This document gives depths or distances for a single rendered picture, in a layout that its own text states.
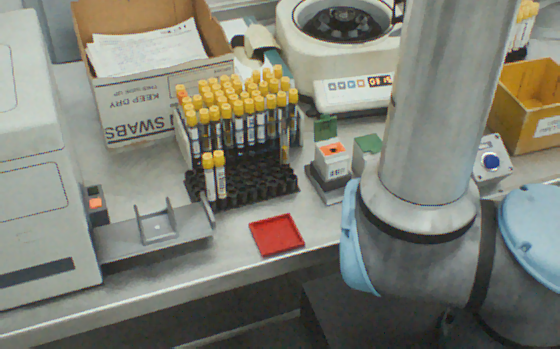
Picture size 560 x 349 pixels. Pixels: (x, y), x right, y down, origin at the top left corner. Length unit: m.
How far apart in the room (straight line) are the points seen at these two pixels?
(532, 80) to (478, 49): 0.80
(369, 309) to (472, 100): 0.38
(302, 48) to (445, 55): 0.72
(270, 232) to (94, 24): 0.59
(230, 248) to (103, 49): 0.53
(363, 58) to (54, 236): 0.63
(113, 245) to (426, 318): 0.44
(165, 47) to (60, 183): 0.55
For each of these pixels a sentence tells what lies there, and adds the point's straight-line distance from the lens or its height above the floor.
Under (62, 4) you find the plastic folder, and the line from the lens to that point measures 1.43.
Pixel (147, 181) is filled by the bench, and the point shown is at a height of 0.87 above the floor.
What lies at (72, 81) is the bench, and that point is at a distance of 1.40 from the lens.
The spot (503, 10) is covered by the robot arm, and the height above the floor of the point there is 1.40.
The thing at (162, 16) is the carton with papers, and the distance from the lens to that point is 1.41.
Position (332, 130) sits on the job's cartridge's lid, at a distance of 1.08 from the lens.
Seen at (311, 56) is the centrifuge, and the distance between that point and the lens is 1.22.
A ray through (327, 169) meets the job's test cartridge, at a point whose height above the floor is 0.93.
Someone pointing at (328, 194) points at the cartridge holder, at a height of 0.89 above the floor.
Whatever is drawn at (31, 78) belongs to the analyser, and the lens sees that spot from 0.87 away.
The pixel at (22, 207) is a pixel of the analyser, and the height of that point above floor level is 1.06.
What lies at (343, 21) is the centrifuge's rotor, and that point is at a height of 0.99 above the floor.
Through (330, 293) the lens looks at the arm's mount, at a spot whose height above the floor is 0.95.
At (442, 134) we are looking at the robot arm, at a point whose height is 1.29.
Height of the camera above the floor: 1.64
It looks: 42 degrees down
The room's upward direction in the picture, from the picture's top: straight up
